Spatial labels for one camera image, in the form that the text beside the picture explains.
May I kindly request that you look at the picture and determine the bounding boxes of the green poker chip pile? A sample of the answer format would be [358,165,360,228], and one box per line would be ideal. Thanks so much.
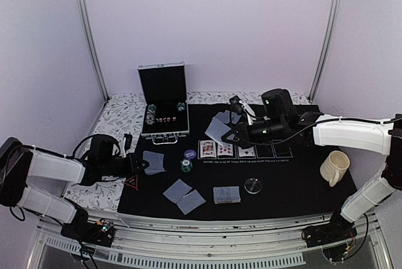
[180,158,193,172]

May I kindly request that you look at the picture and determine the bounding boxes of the short poker chip stack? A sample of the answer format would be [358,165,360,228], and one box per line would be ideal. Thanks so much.
[177,102,186,112]

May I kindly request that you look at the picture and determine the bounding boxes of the face-up king card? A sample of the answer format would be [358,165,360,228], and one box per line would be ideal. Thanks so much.
[200,140,217,158]

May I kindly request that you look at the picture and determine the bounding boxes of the blue patterned card deck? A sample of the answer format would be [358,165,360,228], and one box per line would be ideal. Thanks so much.
[143,151,166,175]

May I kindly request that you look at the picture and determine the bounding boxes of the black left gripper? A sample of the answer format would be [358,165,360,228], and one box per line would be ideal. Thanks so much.
[100,152,149,178]

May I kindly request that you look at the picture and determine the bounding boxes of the floral white tablecloth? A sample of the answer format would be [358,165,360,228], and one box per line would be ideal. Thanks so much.
[62,91,312,213]

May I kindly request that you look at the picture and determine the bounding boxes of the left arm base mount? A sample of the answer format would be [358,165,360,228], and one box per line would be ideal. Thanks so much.
[61,210,116,248]

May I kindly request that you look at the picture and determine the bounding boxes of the right aluminium frame post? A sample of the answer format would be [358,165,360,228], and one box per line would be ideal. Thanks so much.
[308,0,341,102]

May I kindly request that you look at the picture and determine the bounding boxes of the cream ribbed mug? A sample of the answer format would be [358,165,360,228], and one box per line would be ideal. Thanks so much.
[320,150,350,187]

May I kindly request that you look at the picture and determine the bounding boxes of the face-up diamonds card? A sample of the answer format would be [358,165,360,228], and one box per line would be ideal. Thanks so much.
[217,143,234,159]

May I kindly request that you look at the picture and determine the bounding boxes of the clear dealer button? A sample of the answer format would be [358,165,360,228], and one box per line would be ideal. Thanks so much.
[244,178,262,195]

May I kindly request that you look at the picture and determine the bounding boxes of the face-up clubs card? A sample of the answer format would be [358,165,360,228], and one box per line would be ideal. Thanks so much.
[237,147,255,158]

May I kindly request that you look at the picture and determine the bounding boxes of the red dice row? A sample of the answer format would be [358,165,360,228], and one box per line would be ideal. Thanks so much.
[155,117,177,123]

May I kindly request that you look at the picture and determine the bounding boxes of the left aluminium frame post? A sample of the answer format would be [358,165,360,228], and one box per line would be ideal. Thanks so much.
[77,0,110,102]

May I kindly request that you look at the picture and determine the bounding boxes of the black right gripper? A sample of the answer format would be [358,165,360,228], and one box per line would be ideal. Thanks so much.
[221,118,286,150]

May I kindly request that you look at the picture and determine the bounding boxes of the black poker mat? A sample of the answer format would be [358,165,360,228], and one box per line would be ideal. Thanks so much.
[117,104,356,221]

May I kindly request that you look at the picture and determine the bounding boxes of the purple small blind button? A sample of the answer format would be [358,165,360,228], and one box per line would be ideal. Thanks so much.
[183,150,197,160]

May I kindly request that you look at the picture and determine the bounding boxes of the red triangle all-in marker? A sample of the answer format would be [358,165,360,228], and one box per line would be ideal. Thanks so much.
[124,175,138,190]

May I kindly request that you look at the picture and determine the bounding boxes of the aluminium frame post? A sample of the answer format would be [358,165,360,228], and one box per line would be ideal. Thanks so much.
[77,0,110,102]
[308,0,341,102]

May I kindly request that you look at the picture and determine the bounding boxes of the aluminium poker chip case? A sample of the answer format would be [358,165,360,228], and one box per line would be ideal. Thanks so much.
[138,62,190,145]

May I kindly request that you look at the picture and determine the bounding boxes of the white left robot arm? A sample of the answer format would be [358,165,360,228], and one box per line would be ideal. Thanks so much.
[1,134,149,240]

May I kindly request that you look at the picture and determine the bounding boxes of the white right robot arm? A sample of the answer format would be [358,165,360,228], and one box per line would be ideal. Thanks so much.
[222,89,401,241]

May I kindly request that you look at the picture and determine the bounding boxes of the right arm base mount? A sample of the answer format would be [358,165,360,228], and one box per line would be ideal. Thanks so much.
[301,213,357,248]

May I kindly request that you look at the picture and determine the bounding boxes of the long poker chip stack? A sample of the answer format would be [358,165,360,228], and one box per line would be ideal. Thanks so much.
[145,104,156,125]

